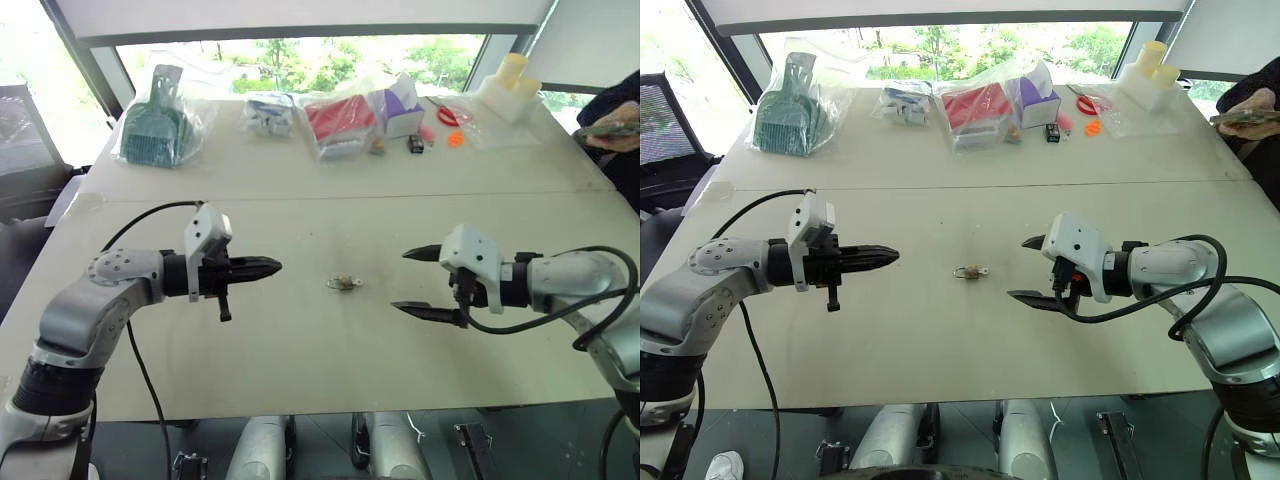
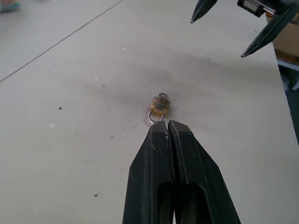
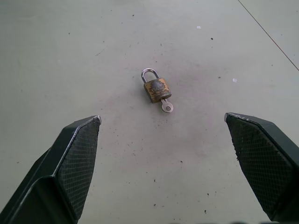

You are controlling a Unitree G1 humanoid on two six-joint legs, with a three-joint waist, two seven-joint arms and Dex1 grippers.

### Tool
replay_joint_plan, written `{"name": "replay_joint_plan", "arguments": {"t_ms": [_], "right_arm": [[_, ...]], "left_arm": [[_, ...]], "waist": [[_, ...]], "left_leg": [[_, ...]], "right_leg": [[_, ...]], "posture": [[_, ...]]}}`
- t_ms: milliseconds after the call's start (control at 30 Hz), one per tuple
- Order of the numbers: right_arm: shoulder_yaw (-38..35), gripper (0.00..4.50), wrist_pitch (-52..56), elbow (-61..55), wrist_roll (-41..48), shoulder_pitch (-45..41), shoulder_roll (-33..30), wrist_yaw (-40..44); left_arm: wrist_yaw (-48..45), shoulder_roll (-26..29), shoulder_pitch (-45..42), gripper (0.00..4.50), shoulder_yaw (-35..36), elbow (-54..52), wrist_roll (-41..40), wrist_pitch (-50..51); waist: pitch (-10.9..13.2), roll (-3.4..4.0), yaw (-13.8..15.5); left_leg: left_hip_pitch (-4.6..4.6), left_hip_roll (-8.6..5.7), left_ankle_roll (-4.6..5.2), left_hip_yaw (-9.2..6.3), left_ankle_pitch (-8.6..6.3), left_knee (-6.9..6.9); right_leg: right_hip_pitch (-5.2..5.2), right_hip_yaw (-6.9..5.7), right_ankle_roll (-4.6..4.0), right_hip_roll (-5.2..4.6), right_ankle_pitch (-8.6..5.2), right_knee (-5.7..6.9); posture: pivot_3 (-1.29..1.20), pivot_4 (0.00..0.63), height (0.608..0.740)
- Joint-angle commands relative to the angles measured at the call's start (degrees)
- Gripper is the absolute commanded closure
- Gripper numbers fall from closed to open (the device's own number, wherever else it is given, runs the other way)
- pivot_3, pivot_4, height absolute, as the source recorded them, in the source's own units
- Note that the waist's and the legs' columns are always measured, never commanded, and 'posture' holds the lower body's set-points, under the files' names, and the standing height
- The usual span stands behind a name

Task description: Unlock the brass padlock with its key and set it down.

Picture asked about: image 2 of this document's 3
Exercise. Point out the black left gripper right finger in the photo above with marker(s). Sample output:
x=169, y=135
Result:
x=198, y=177

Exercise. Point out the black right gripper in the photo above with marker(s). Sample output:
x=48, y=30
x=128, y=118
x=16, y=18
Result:
x=251, y=7

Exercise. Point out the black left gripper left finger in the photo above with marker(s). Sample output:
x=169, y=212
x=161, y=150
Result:
x=144, y=175

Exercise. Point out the brown cardboard box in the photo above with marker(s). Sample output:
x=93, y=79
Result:
x=286, y=37

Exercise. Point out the brass padlock with steel shackle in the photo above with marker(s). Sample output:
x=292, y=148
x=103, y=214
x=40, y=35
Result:
x=159, y=107

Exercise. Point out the blurred colourful object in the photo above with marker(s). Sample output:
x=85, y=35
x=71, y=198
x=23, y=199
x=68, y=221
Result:
x=10, y=5

